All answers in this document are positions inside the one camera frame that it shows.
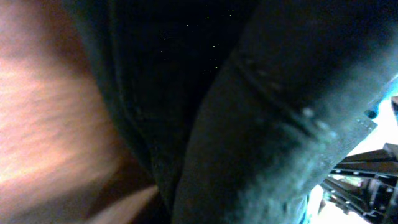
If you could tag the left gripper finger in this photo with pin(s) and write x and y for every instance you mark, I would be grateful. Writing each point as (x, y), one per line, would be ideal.
(125, 210)

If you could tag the black shorts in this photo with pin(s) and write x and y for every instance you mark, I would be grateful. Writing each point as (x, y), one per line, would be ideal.
(239, 108)

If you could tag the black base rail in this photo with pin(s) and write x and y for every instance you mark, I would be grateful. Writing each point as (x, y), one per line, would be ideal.
(366, 184)

